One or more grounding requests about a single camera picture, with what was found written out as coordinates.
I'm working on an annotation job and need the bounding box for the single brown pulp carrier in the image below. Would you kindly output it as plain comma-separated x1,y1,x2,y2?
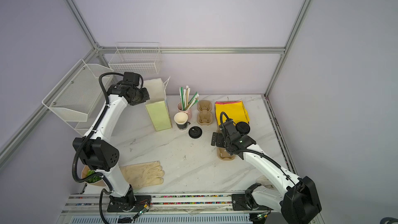
217,147,236,161

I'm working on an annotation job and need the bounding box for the brown pulp cup carrier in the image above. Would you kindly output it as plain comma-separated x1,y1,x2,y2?
197,100,213,125

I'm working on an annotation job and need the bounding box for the green paper takeout bag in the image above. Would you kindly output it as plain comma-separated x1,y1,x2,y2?
144,78,172,131

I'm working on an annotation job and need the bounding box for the black plastic cup lid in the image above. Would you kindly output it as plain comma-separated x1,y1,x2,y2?
188,126,203,139

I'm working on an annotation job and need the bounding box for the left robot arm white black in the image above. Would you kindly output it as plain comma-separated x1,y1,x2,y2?
72,72,150,212

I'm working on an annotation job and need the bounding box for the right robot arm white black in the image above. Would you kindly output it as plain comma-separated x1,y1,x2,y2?
211,119,322,224

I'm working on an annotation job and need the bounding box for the black paper coffee cup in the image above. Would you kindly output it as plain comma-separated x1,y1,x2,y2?
174,112,189,130

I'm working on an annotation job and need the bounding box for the yellow napkin stack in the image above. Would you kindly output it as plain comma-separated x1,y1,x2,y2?
215,101,250,125

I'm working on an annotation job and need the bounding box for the pink straw holder cup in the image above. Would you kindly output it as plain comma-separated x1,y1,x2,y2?
177,102,192,121

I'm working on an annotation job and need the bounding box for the green wrapped straw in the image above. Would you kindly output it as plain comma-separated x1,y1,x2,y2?
179,87,184,110

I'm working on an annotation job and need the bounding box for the white cloth glove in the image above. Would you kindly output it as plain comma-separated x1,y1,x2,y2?
256,175,275,189

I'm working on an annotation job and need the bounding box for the white wrapped straw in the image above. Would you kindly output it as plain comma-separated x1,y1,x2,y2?
184,86,190,111

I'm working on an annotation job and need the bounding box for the white mesh shelf upper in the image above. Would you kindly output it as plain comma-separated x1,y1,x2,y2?
42,60,113,122

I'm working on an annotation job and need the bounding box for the white mesh shelf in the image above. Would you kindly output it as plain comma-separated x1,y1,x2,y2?
74,119,94,136
42,60,113,122

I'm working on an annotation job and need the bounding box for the white mesh shelf lower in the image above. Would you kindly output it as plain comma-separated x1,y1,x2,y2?
74,119,94,136

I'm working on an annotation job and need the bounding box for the cream leather work glove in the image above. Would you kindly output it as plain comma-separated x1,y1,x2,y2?
120,161,165,189

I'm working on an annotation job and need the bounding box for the brown bowl with green bits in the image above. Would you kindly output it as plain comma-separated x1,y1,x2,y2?
81,166,107,187

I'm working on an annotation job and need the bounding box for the white wire basket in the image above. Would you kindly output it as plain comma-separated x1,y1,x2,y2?
108,42,163,74

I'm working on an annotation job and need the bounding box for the aluminium mounting rail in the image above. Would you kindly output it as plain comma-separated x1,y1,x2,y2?
60,190,319,217

